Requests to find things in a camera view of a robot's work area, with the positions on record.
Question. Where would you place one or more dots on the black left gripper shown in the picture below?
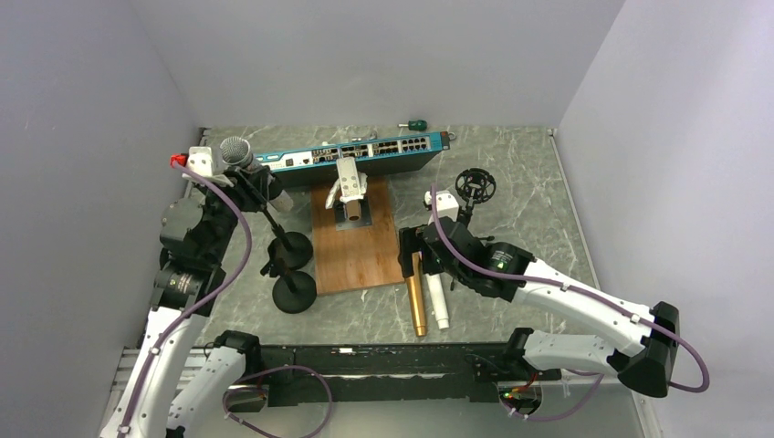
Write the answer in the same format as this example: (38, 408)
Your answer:
(251, 186)

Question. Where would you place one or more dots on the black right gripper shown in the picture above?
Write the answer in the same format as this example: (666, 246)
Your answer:
(411, 241)

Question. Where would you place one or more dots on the white microphone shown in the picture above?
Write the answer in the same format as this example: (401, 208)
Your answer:
(437, 296)

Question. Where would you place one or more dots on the gold microphone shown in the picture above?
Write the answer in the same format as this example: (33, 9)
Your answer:
(416, 296)

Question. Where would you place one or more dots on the glitter mesh-head microphone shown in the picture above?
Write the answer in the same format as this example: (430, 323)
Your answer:
(237, 152)

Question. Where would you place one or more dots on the black tripod shock-mount stand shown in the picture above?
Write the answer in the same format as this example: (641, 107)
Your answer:
(474, 186)

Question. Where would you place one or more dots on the black round-base stand with clip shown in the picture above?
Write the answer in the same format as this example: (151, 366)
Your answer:
(295, 290)

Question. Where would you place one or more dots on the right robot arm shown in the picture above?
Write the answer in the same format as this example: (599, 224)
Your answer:
(633, 342)

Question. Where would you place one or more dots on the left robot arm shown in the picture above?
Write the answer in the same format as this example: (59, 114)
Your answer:
(195, 235)

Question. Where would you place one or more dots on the wooden board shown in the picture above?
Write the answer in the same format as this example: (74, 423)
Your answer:
(356, 258)

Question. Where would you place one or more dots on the blue network switch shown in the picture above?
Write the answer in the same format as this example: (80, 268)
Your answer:
(317, 165)

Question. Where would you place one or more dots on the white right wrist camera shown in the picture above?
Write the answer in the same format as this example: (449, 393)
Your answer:
(446, 203)

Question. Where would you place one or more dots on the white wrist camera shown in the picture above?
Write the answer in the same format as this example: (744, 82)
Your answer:
(205, 162)
(446, 203)

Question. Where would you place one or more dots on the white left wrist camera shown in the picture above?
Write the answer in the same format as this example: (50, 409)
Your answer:
(205, 162)

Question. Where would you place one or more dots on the green-handled screwdriver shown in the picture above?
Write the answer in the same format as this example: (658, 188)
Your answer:
(414, 125)

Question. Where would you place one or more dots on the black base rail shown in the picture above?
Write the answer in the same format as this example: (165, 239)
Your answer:
(287, 376)

